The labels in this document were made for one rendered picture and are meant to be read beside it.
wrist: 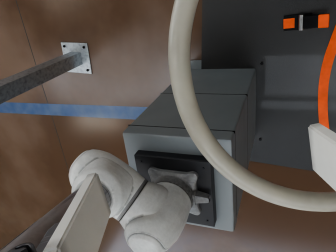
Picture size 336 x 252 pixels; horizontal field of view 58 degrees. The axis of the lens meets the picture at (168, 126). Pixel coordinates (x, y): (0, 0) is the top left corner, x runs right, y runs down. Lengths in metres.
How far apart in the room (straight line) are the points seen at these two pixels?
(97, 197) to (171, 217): 0.75
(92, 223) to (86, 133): 2.18
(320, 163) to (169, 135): 0.88
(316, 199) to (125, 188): 0.54
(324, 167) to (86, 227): 0.13
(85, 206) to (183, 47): 0.28
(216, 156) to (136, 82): 1.54
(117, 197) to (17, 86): 0.99
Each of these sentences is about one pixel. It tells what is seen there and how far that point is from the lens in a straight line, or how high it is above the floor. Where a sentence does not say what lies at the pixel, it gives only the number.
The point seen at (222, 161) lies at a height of 1.28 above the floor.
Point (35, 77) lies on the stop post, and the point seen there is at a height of 0.43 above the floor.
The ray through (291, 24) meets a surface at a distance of 1.64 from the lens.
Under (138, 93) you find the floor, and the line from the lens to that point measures 1.97.
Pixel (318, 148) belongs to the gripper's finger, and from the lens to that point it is 0.19.
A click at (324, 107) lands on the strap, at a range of 1.78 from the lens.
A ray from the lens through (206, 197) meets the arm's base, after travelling 1.05.
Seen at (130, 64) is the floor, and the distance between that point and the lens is 1.93.
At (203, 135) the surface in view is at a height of 1.28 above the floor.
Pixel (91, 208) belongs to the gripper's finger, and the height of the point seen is 1.54.
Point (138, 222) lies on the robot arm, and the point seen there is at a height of 1.08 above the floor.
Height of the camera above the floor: 1.64
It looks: 56 degrees down
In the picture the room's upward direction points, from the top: 143 degrees counter-clockwise
